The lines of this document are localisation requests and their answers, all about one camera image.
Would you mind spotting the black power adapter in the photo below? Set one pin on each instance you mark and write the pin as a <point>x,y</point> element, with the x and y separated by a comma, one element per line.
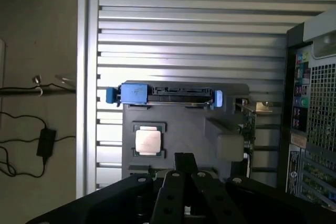
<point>46,142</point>

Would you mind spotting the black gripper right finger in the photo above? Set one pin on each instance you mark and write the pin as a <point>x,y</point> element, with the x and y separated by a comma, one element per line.
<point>210,197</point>

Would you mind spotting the green graphics card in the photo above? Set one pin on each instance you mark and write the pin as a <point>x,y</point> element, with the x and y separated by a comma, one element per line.
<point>249,124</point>

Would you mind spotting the disk with blue caddy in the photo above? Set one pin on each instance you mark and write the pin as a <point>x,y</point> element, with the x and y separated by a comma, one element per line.
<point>134,93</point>

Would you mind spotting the silver CPU chip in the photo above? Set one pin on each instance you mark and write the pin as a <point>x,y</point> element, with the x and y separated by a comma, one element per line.
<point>148,142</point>

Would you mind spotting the black PC case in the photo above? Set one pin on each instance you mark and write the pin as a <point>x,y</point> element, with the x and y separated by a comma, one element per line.
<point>315,129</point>

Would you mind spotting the aluminium table frame profile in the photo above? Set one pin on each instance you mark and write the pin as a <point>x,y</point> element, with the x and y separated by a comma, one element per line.
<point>82,77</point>

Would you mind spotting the dark grey parts rack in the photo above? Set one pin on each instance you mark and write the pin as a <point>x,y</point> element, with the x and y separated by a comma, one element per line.
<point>189,129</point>

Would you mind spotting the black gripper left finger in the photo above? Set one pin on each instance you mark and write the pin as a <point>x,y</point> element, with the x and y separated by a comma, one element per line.
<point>168,197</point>

